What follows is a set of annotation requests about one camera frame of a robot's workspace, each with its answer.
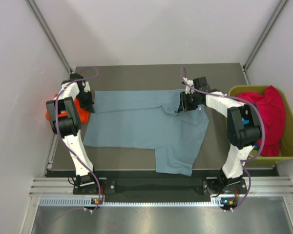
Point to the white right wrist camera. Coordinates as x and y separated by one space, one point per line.
189 86

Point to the slotted grey cable duct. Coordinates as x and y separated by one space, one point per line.
93 202

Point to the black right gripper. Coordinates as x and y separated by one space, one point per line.
184 106

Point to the aluminium frame rail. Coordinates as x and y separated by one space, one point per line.
261 186

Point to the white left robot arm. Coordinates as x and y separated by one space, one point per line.
66 111

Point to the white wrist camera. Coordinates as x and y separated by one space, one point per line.
86 86
189 86

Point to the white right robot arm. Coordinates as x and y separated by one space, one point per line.
242 138

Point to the red t shirt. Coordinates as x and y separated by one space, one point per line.
272 110

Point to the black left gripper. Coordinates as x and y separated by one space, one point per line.
89 105

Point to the olive green plastic bin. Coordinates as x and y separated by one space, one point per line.
286 143

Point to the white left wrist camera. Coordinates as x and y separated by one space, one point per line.
86 86

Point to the folded orange t shirt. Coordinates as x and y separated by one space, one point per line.
83 114

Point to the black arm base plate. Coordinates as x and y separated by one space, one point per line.
197 185

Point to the light blue t shirt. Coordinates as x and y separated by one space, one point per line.
148 120

